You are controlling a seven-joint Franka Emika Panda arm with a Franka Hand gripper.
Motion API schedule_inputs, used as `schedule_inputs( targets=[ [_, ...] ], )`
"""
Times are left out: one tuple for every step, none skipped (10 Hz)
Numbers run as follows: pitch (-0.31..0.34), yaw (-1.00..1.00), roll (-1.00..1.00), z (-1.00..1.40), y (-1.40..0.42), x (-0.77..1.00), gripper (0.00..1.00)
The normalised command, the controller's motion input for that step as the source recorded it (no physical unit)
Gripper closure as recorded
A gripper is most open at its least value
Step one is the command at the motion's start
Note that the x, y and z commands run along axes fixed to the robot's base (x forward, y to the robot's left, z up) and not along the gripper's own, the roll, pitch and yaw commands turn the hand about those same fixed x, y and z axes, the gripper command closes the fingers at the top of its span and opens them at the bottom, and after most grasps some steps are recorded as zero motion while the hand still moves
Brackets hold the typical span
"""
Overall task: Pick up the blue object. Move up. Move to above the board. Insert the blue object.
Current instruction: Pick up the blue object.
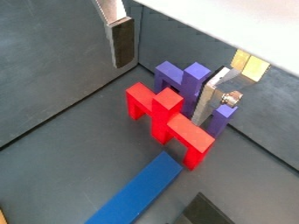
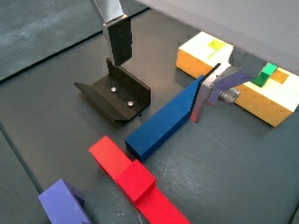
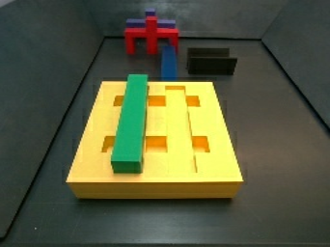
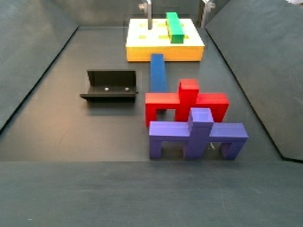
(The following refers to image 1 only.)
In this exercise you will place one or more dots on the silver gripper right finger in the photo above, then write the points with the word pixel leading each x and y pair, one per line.
pixel 220 91

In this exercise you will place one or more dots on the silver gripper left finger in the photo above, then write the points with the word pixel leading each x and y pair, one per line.
pixel 120 30

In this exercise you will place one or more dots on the blue long bar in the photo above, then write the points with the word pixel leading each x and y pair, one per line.
pixel 139 193

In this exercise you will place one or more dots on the yellow slotted board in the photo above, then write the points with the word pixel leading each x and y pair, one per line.
pixel 251 66

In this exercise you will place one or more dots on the purple notched block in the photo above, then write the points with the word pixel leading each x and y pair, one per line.
pixel 187 83

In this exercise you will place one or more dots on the red notched block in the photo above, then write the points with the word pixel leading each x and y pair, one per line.
pixel 169 123

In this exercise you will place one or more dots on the black box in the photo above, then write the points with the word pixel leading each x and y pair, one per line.
pixel 201 212

